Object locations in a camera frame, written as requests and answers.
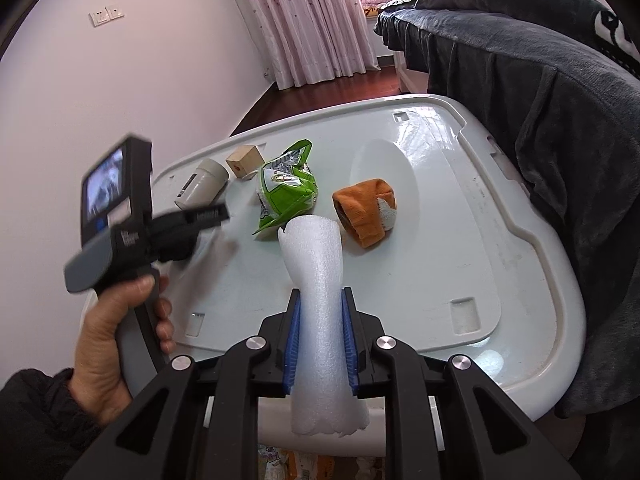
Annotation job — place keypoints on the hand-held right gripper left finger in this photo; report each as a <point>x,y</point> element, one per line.
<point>295,330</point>

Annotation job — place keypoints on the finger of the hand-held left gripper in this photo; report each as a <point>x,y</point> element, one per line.
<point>200,217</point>
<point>175,250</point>

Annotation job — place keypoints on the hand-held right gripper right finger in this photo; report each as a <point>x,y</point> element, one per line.
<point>348,330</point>

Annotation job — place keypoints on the white foam roll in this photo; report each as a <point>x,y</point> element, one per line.
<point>315,280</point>

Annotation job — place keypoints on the person's left forearm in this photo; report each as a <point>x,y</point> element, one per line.
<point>35,425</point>

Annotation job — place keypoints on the person's left hand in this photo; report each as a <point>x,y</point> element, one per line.
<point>100,350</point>

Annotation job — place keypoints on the white cup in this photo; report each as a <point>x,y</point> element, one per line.
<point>205,182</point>

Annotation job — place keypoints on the wooden cube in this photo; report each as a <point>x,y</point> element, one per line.
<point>245,162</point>

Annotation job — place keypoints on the green snack bag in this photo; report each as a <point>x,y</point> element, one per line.
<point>285,190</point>

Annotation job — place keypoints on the orange and white sock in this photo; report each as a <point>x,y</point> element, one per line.
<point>362,210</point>

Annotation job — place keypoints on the pink curtain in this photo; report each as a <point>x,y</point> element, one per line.
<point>310,20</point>

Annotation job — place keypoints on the dark grey blanket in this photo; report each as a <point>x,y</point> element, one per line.
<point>500,85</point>

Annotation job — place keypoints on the black cloth with white print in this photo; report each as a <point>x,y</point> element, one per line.
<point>615,35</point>

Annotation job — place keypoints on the white bed frame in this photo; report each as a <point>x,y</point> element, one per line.
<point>412,75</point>

